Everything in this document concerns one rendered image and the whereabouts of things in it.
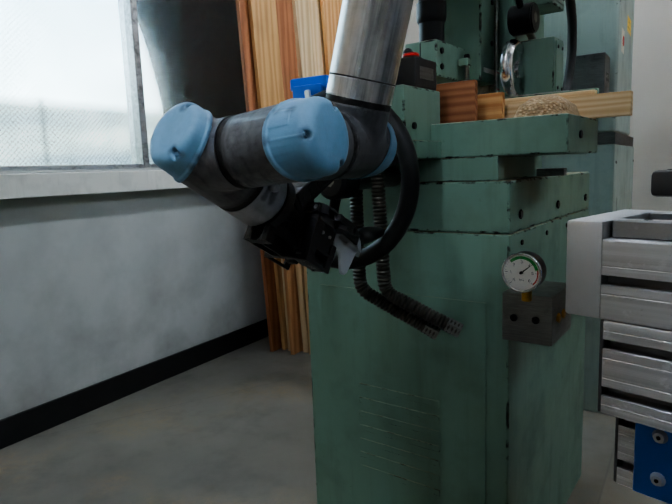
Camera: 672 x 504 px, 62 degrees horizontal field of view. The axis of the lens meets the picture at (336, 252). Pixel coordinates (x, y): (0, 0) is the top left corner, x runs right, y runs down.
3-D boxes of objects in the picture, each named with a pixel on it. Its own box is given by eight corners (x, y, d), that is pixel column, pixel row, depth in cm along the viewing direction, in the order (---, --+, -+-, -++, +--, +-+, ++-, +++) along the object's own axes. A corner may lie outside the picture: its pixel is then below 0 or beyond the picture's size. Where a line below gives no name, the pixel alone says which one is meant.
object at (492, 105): (390, 132, 118) (389, 104, 117) (394, 132, 119) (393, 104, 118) (501, 123, 104) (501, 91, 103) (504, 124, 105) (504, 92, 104)
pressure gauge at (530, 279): (500, 302, 89) (500, 251, 88) (508, 297, 92) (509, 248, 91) (541, 307, 85) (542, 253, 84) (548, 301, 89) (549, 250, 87)
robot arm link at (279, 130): (365, 97, 57) (280, 117, 63) (299, 86, 48) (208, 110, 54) (373, 175, 58) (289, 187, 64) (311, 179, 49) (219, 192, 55)
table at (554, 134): (243, 166, 114) (241, 136, 113) (332, 164, 138) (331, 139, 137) (552, 152, 79) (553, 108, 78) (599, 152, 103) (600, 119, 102)
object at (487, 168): (309, 183, 117) (308, 164, 116) (364, 180, 133) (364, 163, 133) (498, 180, 93) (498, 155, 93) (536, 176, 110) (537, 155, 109)
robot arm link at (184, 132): (191, 157, 52) (132, 169, 57) (265, 209, 60) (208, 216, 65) (211, 87, 55) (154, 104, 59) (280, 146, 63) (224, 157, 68)
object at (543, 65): (510, 100, 121) (510, 42, 120) (520, 103, 127) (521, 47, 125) (555, 96, 116) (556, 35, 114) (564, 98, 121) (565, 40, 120)
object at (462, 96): (381, 131, 113) (380, 91, 112) (384, 131, 114) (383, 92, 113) (474, 123, 102) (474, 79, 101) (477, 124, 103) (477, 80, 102)
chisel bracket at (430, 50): (405, 88, 113) (404, 44, 112) (436, 93, 125) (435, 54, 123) (438, 83, 109) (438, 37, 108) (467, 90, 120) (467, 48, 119)
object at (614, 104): (356, 136, 127) (356, 117, 126) (361, 136, 128) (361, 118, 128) (630, 114, 94) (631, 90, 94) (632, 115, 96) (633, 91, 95)
